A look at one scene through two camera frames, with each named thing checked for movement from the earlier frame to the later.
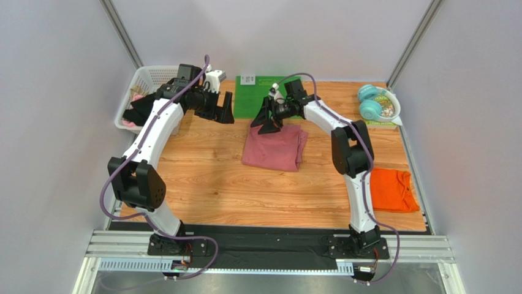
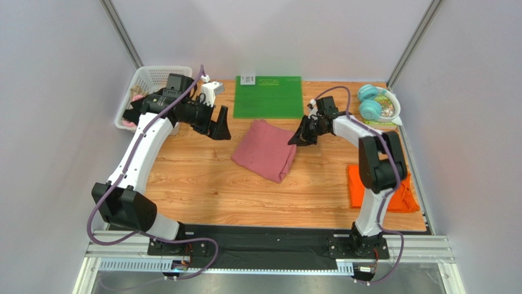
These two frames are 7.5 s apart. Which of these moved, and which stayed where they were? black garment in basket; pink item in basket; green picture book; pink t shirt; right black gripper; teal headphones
Moved: pink t shirt; right black gripper
Stayed: green picture book; pink item in basket; black garment in basket; teal headphones
